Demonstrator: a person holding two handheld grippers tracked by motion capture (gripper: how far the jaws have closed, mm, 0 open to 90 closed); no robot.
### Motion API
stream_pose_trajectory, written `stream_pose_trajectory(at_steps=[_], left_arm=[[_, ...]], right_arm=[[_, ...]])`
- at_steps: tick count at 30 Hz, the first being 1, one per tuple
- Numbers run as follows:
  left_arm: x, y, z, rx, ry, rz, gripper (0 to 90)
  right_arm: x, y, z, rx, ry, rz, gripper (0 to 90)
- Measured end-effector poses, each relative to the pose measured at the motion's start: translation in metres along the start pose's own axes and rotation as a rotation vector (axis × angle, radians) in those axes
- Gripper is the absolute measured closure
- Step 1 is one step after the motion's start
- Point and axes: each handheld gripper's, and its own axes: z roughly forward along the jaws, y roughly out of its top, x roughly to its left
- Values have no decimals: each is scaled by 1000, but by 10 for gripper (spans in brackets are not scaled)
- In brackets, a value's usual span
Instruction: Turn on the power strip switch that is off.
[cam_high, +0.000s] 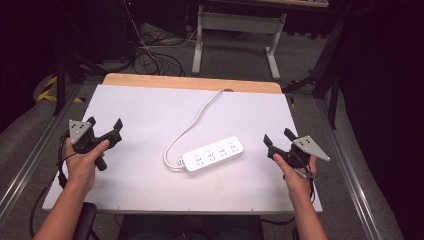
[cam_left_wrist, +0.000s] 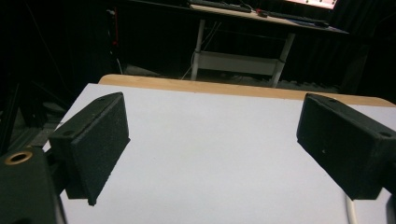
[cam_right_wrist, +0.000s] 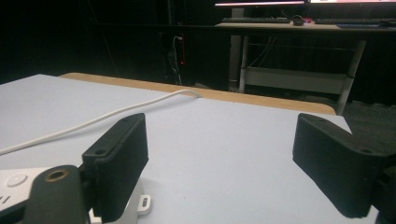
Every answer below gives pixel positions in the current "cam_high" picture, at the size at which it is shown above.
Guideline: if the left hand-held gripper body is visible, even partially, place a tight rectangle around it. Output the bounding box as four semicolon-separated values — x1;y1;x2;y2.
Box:
68;119;118;172

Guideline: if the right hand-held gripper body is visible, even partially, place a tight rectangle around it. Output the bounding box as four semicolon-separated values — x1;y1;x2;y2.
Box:
267;134;332;170

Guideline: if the white power strip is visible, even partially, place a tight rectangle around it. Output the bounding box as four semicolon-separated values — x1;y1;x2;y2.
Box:
181;135;245;174

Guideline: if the person's right hand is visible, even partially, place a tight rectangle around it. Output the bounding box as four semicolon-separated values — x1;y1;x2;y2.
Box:
272;153;318;202

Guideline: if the person's left hand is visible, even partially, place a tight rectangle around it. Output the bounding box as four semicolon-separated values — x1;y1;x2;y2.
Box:
63;137;111;195

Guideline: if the yellow black floor tape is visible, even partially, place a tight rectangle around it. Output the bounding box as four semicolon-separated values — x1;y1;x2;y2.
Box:
35;75;85;104

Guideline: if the black metal stand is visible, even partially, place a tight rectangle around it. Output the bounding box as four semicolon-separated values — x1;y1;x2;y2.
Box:
282;19;348;130
52;49;108;117

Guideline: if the black chair armrest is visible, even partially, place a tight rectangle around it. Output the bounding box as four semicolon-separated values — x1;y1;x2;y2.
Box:
72;201;99;240

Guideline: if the white metal stand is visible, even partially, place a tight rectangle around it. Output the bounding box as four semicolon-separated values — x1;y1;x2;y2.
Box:
191;0;331;82

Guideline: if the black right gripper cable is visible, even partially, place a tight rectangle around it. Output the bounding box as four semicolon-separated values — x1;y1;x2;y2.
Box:
260;168;318;226

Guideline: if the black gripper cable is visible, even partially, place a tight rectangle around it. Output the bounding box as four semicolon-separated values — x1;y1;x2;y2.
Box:
28;132;77;239
260;168;318;226

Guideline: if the aluminium floor rail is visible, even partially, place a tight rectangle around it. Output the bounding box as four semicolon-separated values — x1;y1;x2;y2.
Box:
315;97;385;240
0;83;84;215

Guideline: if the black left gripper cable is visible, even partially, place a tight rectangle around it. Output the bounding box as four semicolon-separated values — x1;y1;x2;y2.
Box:
28;132;77;239

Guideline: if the white power strip cable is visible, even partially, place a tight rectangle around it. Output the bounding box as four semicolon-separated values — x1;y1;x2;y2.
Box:
162;88;224;171

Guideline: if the tangle of black floor cables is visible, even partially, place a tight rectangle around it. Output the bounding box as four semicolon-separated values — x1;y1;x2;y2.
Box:
131;19;201;78

